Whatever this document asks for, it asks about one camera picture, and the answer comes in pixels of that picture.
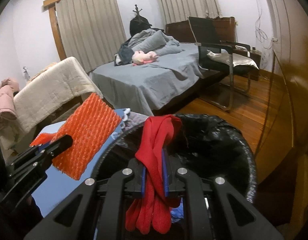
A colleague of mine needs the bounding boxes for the pink quilted jacket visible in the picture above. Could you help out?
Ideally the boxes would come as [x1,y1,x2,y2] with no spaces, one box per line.
[0,77,20,122]

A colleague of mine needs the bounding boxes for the black metal armchair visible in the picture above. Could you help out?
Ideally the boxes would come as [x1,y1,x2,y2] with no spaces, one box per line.
[188,17,258,112]

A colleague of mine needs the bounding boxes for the bed with grey sheet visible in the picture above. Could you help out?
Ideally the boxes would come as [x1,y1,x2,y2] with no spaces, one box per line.
[90,43,217,115]

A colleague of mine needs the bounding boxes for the beige curtain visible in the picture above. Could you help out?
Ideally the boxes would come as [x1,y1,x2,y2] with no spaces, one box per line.
[158,0,222,24]
[55,0,126,73]

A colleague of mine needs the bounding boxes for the hanging white cables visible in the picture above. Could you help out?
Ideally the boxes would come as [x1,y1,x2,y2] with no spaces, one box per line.
[248,0,273,51]

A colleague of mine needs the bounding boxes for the orange foam net sleeve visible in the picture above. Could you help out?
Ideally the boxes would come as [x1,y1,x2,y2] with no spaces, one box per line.
[51,93,121,180]

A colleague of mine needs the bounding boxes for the beige striped blanket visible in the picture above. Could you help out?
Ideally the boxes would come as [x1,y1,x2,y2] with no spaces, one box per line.
[14,56,103,133]

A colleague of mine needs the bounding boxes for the black lined trash bin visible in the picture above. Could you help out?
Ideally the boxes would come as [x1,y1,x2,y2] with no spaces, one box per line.
[90,113,257,230]

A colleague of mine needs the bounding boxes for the right beige curtain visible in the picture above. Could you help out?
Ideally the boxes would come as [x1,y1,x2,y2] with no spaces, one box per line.
[158,0,222,24]

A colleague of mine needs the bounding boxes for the silver chair cushion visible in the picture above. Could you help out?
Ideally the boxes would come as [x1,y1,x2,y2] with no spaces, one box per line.
[206,50,258,69]

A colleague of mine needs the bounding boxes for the pink plush toy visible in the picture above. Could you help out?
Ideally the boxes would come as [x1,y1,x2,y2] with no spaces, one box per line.
[132,51,159,66]

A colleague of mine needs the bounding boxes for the wooden coat stand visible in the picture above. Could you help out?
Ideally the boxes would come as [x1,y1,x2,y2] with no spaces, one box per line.
[133,4,142,23]

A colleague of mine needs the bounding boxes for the blue plastic bag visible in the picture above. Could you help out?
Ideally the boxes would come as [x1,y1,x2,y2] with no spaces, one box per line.
[170,199,184,223]

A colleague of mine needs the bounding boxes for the brown wooden wardrobe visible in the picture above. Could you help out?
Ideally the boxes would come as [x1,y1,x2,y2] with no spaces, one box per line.
[255,0,308,184]

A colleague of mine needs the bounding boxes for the red knit glove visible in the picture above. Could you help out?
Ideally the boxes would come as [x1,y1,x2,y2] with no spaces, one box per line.
[125,115,182,235]

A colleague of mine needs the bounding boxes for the left beige curtain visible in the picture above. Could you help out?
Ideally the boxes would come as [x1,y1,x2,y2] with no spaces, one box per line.
[55,0,126,73]

